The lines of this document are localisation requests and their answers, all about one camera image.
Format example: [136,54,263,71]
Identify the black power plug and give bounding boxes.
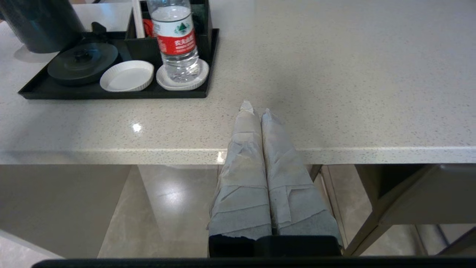
[91,22,107,38]

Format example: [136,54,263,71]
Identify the black box with sachets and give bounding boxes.
[125,0,212,62]

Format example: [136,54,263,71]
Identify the black electric kettle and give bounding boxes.
[0,0,86,53]

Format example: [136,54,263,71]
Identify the black round kettle base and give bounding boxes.
[47,42,119,86]

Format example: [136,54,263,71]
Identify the beige chair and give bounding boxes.
[344,164,476,257]

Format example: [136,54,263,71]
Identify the red cap water bottle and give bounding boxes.
[147,0,200,82]

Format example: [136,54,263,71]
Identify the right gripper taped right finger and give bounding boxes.
[261,109,343,246]

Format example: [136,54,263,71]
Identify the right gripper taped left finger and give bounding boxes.
[208,100,272,239]

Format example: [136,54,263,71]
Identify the white upright card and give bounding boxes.
[132,0,145,38]

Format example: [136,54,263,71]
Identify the black rectangular serving tray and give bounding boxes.
[19,28,220,99]

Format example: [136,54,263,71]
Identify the white round saucer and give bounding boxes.
[156,58,210,91]
[100,60,154,92]

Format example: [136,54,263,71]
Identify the beige table support panel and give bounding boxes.
[0,164,132,259]

